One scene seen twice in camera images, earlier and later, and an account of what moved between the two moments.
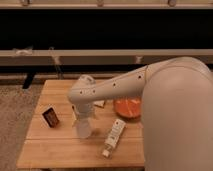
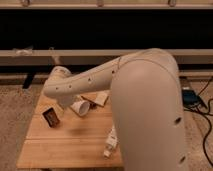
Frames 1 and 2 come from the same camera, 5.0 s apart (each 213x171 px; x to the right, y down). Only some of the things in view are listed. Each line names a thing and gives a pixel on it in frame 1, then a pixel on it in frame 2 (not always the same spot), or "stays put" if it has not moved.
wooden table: x=53 y=141 stays put
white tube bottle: x=113 y=137 stays put
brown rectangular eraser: x=50 y=117 stays put
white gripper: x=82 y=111 to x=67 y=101
